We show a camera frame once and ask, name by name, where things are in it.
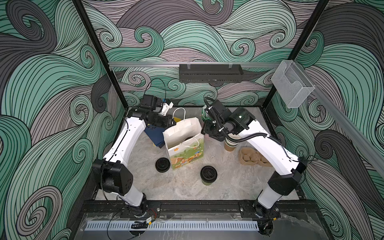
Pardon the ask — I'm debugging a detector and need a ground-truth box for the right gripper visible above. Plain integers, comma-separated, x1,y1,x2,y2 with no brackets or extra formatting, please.
200,117,231,141

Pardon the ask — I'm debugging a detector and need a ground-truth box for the white paper takeout bag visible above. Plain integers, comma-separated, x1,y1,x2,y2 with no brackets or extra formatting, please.
163,117,205,170

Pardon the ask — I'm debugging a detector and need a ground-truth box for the black cup lid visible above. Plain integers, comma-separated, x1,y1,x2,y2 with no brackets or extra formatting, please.
155,158,171,173
200,166,218,183

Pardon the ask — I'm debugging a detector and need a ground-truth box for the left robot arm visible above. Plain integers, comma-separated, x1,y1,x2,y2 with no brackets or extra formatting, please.
92,107,176,208

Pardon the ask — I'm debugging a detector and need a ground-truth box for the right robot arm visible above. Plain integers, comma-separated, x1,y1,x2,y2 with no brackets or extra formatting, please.
202,97,309,212

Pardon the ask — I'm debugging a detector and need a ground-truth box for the navy blue cloth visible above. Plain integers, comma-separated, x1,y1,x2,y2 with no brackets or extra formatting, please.
144,126,165,149

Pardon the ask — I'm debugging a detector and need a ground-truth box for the stack of paper cups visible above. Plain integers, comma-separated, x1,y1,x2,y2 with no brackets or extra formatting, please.
224,134,241,152

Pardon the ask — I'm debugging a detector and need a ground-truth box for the black wall shelf tray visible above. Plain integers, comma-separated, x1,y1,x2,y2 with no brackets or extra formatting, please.
179,64,244,83

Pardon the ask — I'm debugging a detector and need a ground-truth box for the clear acrylic wall holder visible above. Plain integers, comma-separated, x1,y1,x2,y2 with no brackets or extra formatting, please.
271,60,315,109

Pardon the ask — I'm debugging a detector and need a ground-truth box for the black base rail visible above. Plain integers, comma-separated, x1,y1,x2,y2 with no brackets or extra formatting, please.
81,200,319,220

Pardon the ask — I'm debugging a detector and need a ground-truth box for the white slotted cable duct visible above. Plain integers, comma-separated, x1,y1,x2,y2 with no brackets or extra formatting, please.
85,221,259,232

